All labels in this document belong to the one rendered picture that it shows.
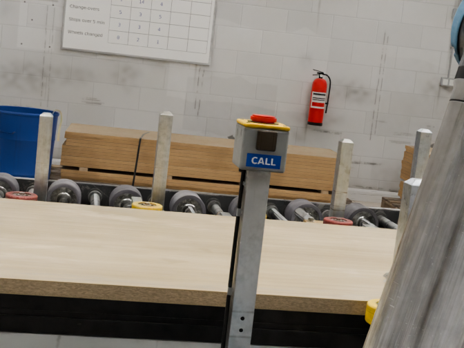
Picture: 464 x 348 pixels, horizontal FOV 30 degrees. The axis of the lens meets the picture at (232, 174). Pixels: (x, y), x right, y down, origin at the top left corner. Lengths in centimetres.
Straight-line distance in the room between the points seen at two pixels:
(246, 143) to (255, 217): 12
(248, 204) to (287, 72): 729
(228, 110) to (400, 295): 768
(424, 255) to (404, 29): 798
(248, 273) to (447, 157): 53
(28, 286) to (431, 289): 84
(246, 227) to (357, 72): 743
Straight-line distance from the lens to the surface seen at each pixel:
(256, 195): 131
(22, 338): 157
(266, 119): 129
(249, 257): 133
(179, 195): 282
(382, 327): 90
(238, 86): 852
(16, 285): 153
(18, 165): 686
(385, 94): 879
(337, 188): 249
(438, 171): 88
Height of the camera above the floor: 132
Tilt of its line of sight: 8 degrees down
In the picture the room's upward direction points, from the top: 6 degrees clockwise
